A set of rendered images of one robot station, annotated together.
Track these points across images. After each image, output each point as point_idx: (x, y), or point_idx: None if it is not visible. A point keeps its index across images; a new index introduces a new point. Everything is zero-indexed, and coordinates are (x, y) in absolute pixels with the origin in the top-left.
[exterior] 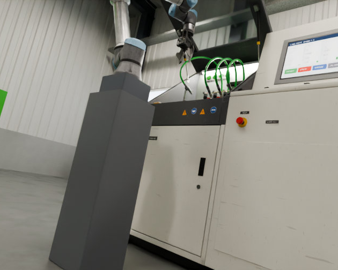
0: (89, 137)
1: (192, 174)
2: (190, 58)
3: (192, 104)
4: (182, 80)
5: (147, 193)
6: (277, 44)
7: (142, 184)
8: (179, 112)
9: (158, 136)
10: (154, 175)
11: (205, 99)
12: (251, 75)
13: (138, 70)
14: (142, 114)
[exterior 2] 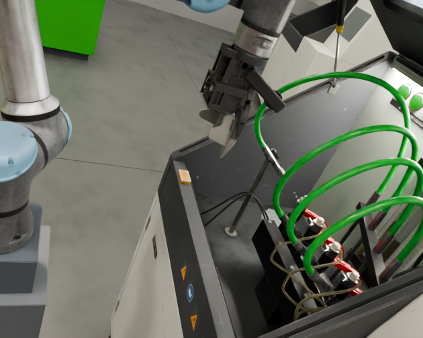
0: None
1: None
2: (223, 151)
3: (194, 273)
4: (257, 139)
5: (128, 326)
6: None
7: (130, 304)
8: (181, 257)
9: (158, 254)
10: (137, 316)
11: (207, 301)
12: (411, 284)
13: None
14: (3, 324)
